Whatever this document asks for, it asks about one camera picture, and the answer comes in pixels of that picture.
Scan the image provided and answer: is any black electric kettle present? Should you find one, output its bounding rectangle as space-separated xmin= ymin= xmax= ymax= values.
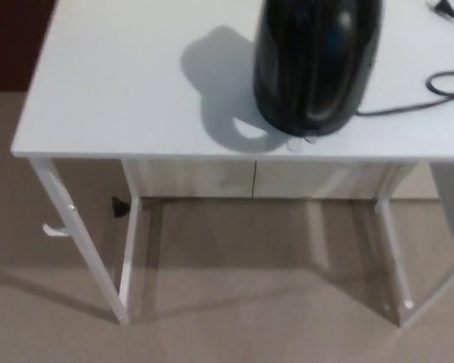
xmin=252 ymin=0 xmax=384 ymax=138

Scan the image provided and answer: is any white table leg frame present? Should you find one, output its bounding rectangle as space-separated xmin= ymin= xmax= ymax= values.
xmin=27 ymin=157 xmax=143 ymax=327
xmin=373 ymin=162 xmax=454 ymax=330

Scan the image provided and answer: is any black power cord with plug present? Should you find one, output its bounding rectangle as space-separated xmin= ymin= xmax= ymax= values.
xmin=355 ymin=0 xmax=454 ymax=116

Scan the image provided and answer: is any dark red panel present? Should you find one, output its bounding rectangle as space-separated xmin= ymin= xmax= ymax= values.
xmin=0 ymin=0 xmax=60 ymax=94

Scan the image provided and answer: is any white hook on leg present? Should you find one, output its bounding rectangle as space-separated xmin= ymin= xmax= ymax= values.
xmin=42 ymin=222 xmax=70 ymax=240

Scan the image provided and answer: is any white cabinet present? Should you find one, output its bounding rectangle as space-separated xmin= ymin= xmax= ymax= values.
xmin=120 ymin=158 xmax=442 ymax=200

